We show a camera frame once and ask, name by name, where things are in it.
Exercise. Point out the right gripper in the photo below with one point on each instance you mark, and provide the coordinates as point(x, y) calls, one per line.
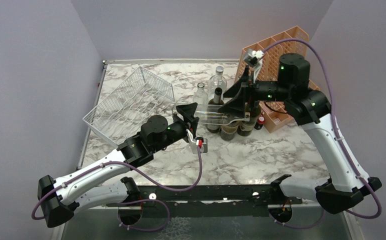
point(237, 107)

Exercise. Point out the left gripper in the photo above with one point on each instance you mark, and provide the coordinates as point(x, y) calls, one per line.
point(188, 112)

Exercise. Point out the green wine bottle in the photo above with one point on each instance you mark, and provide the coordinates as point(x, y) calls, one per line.
point(228, 131)
point(213, 117)
point(245, 128)

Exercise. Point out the small clear glass bottle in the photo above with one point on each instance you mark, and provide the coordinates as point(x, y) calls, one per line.
point(200, 96)

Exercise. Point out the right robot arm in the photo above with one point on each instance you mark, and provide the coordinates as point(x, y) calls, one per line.
point(348, 183)

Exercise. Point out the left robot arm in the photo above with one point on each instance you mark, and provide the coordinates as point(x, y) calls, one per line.
point(60, 198)

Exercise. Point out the clear round liquor bottle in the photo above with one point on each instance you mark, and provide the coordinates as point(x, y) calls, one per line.
point(217, 81)

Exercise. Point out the small red capped bottle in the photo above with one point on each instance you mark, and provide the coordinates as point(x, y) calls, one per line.
point(260, 122)

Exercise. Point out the peach plastic file organizer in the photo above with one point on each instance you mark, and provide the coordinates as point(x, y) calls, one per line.
point(274, 112)

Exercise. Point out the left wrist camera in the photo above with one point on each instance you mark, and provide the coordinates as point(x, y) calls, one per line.
point(196, 144)

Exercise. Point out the white wire wine rack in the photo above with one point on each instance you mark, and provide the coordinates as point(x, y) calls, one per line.
point(121, 113)

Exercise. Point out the black mounting rail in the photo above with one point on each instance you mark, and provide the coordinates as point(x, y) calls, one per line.
point(206, 201)

